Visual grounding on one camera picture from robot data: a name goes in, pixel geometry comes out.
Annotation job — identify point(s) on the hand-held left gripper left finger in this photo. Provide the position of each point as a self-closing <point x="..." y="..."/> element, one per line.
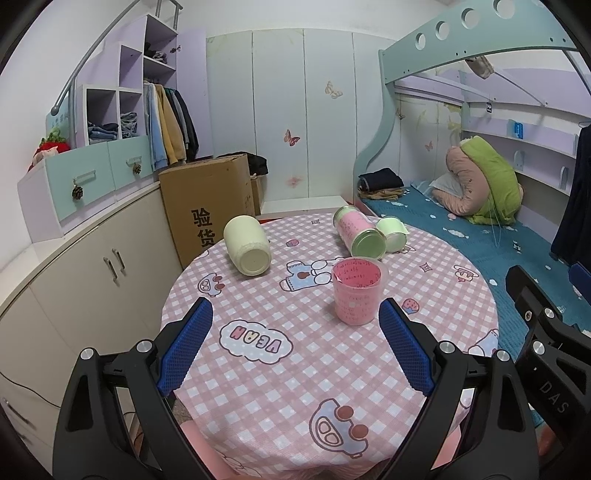
<point x="184" y="346"/>

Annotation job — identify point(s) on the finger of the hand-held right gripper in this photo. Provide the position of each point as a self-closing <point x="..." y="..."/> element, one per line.
<point x="581" y="279"/>
<point x="521" y="290"/>

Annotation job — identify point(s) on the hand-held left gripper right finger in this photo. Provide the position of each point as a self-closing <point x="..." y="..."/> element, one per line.
<point x="406" y="346"/>

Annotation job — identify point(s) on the light green cup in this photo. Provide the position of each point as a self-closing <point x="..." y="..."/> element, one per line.
<point x="395" y="233"/>

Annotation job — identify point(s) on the cream cup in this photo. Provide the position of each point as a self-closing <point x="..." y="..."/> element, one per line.
<point x="247" y="244"/>

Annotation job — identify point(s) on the pink and green cup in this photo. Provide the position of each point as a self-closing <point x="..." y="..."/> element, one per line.
<point x="358" y="230"/>

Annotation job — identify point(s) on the clear pink cup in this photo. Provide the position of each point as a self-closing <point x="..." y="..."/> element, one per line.
<point x="358" y="295"/>

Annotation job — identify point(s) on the dark hanging garment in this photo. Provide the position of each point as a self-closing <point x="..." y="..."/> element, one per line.
<point x="575" y="207"/>

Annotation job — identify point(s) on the pink checked tablecloth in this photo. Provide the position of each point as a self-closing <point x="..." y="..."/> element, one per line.
<point x="277" y="369"/>

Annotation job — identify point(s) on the green and pink rolled quilt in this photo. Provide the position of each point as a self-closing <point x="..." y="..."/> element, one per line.
<point x="489" y="180"/>

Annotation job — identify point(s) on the beige cabinet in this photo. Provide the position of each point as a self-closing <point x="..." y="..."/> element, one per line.
<point x="69" y="286"/>

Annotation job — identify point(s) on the white pillow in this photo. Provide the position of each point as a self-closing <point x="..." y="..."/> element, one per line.
<point x="443" y="184"/>

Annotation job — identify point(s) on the large cardboard box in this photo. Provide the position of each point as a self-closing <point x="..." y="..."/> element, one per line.
<point x="207" y="194"/>

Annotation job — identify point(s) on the small blue box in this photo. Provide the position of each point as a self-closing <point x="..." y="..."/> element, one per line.
<point x="516" y="129"/>

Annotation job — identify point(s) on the folded dark clothes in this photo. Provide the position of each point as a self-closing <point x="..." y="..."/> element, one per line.
<point x="381" y="182"/>

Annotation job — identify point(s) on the small cardboard box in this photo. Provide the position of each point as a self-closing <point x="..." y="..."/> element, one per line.
<point x="257" y="194"/>

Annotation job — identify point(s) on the dark cloth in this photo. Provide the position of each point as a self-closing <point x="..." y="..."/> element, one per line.
<point x="257" y="164"/>

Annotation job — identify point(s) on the teal drawer unit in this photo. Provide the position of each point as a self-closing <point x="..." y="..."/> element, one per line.
<point x="69" y="184"/>

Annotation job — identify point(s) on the light blue hanging shirt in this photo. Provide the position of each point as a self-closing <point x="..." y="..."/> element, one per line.
<point x="154" y="134"/>

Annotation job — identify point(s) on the yellow hanging jacket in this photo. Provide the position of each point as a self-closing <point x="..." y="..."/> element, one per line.
<point x="171" y="129"/>

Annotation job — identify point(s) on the dark hanging jackets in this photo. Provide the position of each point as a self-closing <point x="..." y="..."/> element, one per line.
<point x="188" y="124"/>

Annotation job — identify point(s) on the strawberry plush toy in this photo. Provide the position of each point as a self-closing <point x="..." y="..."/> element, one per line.
<point x="51" y="145"/>

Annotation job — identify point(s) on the purple shelf unit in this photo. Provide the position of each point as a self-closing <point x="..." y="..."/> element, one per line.
<point x="129" y="60"/>

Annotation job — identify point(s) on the metal handrail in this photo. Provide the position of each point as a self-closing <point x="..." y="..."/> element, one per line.
<point x="87" y="60"/>

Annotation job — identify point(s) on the purple wall shelf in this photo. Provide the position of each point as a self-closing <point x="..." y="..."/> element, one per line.
<point x="531" y="147"/>

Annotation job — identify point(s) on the butterfly wall sticker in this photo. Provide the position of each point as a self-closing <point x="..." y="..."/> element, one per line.
<point x="333" y="90"/>
<point x="294" y="181"/>
<point x="292" y="137"/>

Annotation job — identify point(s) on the grey cloth on rail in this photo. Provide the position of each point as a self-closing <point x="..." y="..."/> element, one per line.
<point x="481" y="68"/>

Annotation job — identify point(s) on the teal bunk bed frame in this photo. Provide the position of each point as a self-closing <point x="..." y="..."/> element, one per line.
<point x="498" y="39"/>

